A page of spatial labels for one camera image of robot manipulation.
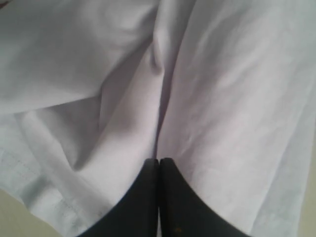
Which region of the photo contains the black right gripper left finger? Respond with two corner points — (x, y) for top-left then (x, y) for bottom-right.
(81, 158), (158, 237)

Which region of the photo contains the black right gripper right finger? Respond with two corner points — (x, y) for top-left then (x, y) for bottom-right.
(159, 158), (247, 237)

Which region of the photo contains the white t-shirt red lettering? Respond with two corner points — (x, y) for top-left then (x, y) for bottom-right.
(0, 0), (316, 237)

